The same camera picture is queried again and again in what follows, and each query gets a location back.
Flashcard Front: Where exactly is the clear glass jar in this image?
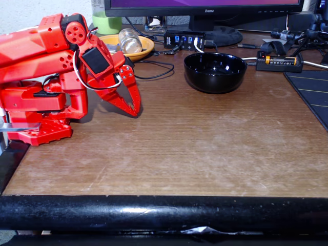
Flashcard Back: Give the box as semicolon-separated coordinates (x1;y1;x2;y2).
118;28;143;54

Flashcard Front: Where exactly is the yellow dish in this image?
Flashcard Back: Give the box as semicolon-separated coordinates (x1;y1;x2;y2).
98;34;155;62

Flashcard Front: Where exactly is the clear bottle with green base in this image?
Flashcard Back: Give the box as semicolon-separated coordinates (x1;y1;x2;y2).
91;0;123;35

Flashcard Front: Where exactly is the black USB hub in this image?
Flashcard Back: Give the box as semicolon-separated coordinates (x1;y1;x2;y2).
163;30;206;51

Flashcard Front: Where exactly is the black glossy bowl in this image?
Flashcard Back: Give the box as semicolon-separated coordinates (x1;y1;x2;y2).
183;52;248;94

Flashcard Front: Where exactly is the metal clamp bar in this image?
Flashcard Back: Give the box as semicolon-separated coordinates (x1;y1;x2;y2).
0;122;42;133

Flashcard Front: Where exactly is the black computer monitor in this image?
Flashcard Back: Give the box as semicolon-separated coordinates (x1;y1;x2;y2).
104;0;305;48

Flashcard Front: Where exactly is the black battery charger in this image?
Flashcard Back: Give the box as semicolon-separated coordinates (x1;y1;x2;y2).
255;50;304;73

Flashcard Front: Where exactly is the yellow and black battery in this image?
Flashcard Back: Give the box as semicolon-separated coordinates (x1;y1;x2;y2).
265;55;297;65

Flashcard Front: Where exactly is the black flashlight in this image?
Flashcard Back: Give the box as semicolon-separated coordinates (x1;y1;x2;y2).
271;28;308;42

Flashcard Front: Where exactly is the black mat with yellow lines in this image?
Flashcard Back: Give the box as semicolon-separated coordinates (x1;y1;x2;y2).
283;70;328;131

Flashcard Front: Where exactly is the black tripod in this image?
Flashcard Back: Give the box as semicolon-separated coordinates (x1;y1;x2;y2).
292;12;328;58

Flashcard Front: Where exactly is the thin black cable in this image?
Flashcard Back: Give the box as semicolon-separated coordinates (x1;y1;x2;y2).
133;60;175;80

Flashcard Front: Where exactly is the white and black servo cable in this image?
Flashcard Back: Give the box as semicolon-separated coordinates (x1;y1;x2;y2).
72;27;124;91

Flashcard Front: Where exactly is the white USB cable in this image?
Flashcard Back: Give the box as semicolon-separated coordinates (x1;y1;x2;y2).
193;37;205;53

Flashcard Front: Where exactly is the black audio plug cable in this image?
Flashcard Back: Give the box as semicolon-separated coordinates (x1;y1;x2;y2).
227;43;261;50

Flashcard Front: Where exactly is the black strap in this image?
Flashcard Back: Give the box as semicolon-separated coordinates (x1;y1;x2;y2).
260;40;291;56

